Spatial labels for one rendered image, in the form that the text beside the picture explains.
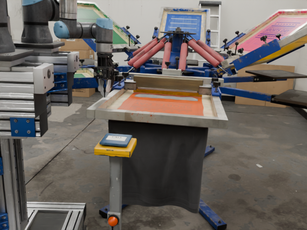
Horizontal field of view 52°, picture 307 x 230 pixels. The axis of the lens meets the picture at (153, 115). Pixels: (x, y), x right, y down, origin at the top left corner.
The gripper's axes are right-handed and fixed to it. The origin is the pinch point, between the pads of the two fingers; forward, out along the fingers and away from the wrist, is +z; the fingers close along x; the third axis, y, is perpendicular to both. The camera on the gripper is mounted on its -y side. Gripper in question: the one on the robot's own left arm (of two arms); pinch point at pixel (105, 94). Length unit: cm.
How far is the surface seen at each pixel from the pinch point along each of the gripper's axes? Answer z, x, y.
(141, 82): -1.4, 12.1, -35.9
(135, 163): 29.0, 18.3, 12.2
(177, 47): -20, 28, -117
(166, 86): 0.0, 26.7, -36.0
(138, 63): -7, 0, -96
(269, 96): 9, 96, -80
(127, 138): 7.9, 19.3, 38.5
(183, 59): -13, 34, -89
